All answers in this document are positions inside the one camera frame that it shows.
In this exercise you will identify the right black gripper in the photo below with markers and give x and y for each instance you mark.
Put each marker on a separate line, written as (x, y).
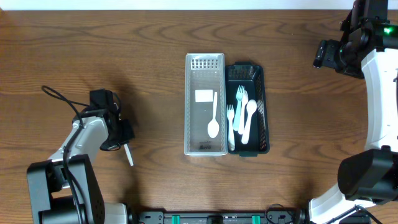
(321, 53)

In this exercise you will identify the translucent white plastic basket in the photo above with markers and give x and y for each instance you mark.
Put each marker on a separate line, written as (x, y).
(204, 71)

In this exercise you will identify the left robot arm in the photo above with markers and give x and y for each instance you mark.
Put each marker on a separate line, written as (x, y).
(64, 188)

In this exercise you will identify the white label sticker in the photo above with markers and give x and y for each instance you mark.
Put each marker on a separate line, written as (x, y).
(203, 96)

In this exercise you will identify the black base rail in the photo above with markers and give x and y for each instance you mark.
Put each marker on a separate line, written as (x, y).
(275, 215)

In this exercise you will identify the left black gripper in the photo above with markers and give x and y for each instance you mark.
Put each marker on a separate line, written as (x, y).
(125, 134)

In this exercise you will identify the white spoon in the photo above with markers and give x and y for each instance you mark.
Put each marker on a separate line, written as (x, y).
(213, 126)
(128, 154)
(251, 109)

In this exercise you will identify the mint green plastic fork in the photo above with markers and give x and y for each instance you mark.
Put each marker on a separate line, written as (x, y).
(239, 98)

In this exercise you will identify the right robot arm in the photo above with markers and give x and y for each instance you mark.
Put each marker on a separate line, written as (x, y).
(367, 50)

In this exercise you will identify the white plastic fork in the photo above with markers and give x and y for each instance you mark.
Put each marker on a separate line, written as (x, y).
(230, 117)

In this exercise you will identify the dark green plastic basket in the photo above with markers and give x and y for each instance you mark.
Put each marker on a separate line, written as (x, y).
(251, 77)

